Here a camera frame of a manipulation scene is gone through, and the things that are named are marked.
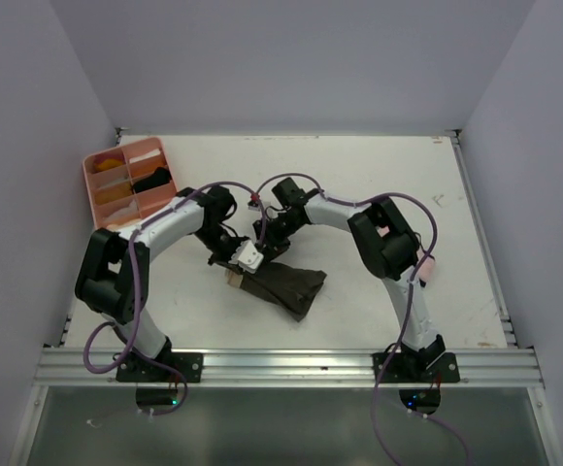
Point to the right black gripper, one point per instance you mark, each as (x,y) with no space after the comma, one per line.
(272,245)

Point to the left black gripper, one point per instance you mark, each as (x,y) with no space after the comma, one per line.
(238,239)

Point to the olive green underwear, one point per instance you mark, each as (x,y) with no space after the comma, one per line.
(292,289)

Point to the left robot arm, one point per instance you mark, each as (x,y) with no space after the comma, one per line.
(114,277)

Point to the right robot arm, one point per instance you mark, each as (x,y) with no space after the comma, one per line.
(389,249)

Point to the pink underwear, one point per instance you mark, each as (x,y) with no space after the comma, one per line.
(425,271)

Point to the black rolled garment in tray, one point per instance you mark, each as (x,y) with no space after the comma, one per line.
(159,177)

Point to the white rolled garment in tray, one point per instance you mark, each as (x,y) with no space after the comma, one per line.
(147,155)

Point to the pink divided organizer tray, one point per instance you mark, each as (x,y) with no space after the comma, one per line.
(127,183)

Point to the orange rolled garment in tray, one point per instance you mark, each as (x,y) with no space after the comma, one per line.
(111,194)

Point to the yellow rolled garment in tray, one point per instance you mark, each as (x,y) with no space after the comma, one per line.
(106,162)

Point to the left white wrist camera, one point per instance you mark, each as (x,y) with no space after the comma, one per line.
(248,257)

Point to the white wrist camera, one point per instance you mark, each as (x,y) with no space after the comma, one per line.
(248,257)
(254,202)

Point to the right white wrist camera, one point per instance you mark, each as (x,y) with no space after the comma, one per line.
(254,202)

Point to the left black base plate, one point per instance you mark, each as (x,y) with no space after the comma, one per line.
(173,367)

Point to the aluminium mounting rail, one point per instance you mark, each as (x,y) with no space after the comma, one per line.
(317,368)

